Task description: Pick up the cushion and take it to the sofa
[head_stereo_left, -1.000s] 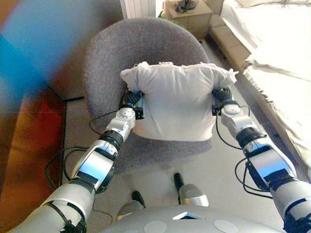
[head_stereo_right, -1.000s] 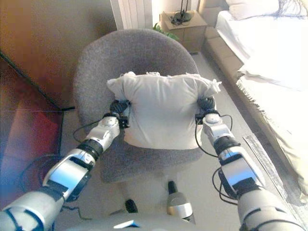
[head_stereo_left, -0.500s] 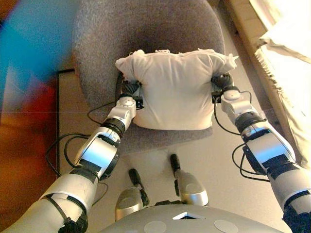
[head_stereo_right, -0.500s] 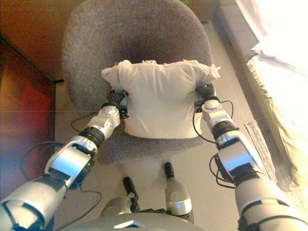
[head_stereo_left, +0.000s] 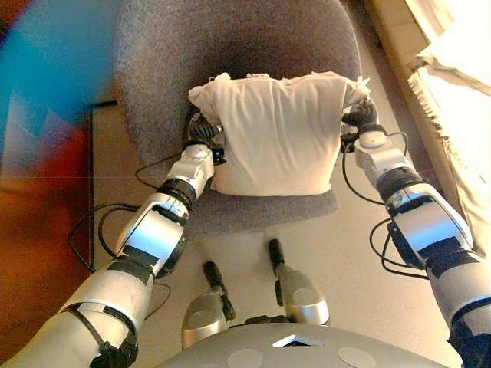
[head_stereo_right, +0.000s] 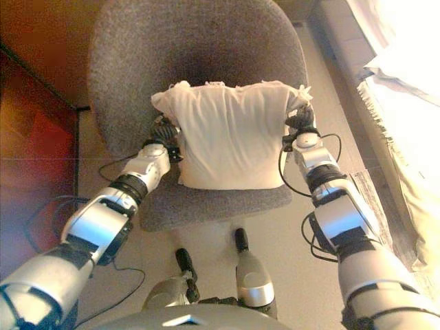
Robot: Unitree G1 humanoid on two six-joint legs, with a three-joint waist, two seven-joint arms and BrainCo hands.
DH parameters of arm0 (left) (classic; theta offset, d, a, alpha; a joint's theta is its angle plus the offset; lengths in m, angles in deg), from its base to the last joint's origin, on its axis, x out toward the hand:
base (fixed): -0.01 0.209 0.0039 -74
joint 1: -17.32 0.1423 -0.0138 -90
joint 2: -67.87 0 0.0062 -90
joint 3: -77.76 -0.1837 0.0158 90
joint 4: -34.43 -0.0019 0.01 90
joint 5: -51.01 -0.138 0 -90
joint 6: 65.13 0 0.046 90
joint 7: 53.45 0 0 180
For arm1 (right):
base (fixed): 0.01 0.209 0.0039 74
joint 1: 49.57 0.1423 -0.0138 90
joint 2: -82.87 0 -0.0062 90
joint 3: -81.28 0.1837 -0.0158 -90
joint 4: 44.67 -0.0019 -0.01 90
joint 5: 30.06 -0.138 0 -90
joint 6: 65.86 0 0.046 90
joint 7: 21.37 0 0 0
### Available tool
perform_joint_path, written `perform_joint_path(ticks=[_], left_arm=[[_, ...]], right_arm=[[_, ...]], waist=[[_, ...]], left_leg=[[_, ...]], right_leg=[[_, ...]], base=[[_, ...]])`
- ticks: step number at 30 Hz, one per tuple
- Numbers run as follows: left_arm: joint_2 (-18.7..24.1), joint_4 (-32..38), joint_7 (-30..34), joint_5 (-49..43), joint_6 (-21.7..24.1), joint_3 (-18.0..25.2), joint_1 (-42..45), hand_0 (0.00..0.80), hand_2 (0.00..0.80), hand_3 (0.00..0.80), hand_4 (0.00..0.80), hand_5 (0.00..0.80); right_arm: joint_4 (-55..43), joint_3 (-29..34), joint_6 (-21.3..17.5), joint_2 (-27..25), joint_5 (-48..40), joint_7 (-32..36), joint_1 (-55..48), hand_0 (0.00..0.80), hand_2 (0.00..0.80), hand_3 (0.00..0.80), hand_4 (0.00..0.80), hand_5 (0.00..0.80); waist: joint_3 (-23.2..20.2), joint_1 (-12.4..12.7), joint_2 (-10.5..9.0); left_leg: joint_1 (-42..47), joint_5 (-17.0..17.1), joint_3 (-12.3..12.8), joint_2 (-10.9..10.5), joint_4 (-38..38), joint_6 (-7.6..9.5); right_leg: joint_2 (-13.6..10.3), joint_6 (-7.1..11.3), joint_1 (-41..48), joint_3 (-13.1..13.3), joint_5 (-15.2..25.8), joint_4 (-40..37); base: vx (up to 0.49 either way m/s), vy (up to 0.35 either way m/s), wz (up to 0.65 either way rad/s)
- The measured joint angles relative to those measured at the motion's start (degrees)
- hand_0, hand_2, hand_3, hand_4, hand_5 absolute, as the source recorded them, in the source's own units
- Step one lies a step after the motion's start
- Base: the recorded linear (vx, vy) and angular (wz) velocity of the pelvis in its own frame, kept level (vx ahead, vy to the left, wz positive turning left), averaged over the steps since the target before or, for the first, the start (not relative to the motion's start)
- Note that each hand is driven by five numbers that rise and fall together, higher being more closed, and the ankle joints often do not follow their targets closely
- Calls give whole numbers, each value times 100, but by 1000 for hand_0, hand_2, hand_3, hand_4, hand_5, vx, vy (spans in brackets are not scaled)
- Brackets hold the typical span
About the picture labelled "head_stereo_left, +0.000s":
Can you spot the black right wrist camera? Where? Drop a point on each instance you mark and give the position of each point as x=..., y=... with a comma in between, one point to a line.
x=347, y=142

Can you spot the robot left leg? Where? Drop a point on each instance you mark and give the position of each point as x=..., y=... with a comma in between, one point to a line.
x=209, y=306

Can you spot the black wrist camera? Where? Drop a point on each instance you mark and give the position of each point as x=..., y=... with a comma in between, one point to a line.
x=347, y=142
x=219, y=156

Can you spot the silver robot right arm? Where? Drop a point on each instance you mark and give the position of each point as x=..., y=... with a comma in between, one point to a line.
x=426, y=214

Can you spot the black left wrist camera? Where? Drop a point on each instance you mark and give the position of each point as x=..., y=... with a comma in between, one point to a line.
x=219, y=156

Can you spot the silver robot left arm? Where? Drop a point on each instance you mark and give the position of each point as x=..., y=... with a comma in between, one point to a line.
x=153, y=237

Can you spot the cream fringed throw blanket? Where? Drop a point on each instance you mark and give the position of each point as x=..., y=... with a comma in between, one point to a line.
x=460, y=126

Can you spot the brown wooden wardrobe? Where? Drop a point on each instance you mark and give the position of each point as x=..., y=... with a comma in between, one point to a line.
x=38, y=191

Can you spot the grey robot torso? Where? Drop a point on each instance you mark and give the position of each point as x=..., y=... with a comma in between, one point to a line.
x=299, y=349

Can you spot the white tasselled cushion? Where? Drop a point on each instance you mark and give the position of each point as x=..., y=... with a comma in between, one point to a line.
x=276, y=134

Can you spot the bed with white sheet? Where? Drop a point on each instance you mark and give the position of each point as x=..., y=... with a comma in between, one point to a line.
x=391, y=30

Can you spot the grey fabric tub armchair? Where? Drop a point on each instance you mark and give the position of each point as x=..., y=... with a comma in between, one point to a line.
x=230, y=46

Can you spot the dark robot right hand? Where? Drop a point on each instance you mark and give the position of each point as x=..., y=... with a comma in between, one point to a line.
x=360, y=115

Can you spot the dark robot left hand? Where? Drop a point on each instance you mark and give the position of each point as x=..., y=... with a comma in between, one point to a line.
x=203, y=130

